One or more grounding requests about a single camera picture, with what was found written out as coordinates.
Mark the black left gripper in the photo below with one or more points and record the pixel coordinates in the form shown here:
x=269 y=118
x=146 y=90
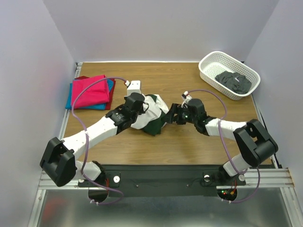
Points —
x=142 y=111

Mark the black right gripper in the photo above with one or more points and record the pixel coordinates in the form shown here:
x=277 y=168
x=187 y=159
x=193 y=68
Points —
x=176 y=113

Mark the white and green t-shirt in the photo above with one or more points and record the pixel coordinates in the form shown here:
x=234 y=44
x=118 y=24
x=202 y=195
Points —
x=151 y=122

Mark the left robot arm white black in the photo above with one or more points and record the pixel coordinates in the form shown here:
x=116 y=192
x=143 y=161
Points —
x=60 y=158

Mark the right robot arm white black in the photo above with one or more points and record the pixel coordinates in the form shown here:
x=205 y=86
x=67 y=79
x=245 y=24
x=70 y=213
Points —
x=254 y=142

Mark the dark red folded t-shirt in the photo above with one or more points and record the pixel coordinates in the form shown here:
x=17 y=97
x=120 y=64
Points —
x=97 y=97

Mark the pink folded t-shirt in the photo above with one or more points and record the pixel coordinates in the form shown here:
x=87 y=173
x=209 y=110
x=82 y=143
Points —
x=95 y=95

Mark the white perforated laundry basket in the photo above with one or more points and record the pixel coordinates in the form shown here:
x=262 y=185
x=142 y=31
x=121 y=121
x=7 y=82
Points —
x=218 y=62

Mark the grey t-shirt in basket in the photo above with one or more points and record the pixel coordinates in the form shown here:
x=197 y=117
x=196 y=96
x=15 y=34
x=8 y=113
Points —
x=234 y=82

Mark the blue folded t-shirt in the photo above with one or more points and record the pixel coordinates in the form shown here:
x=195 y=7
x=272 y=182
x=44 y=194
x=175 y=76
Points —
x=68 y=99

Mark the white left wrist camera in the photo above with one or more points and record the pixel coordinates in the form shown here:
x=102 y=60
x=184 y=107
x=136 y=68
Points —
x=134 y=87

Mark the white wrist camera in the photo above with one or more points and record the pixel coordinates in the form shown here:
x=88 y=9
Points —
x=134 y=87
x=186 y=95

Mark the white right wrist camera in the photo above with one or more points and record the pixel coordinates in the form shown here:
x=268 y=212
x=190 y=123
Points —
x=186 y=95

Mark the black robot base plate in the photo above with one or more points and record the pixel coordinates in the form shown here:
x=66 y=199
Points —
x=167 y=180

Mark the aluminium frame rail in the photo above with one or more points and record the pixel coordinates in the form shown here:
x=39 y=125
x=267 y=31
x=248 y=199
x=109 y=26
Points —
x=69 y=206

